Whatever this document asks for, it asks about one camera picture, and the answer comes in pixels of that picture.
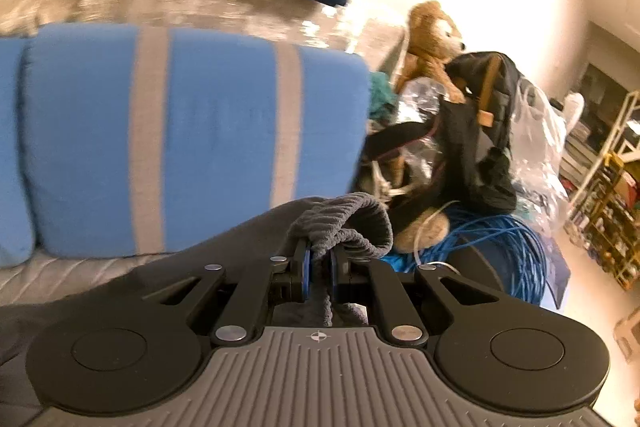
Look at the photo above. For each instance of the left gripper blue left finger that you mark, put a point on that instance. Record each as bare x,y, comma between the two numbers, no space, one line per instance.
263,286

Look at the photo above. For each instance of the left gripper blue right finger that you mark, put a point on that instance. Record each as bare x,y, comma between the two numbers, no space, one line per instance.
374,284

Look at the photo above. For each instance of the grey-blue fleece sweatpants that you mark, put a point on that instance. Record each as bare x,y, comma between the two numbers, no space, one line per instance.
356,221

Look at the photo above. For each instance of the blue grey-striped pillow right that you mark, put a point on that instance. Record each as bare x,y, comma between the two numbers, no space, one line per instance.
149,140

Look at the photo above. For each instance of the blue grey-striped pillow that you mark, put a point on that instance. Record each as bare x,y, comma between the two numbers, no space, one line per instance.
17,231
149,140

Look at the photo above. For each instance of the teal knitted item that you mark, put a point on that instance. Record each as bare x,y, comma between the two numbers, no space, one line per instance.
382,98

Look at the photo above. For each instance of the grey quilted bedspread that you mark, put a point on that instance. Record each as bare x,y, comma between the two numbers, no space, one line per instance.
43,278

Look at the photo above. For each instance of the clear plastic bag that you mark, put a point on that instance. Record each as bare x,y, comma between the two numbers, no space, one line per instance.
538,134

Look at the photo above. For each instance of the cluttered storage shelf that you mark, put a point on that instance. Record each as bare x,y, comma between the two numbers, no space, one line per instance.
600,170

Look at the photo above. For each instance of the blue grey-striped pillow left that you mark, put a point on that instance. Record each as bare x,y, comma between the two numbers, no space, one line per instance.
17,231

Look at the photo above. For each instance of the brown teddy bear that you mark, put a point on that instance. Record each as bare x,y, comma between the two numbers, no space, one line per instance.
407,166

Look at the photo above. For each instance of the black bag with tan strap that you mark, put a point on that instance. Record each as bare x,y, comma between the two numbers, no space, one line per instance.
473,138

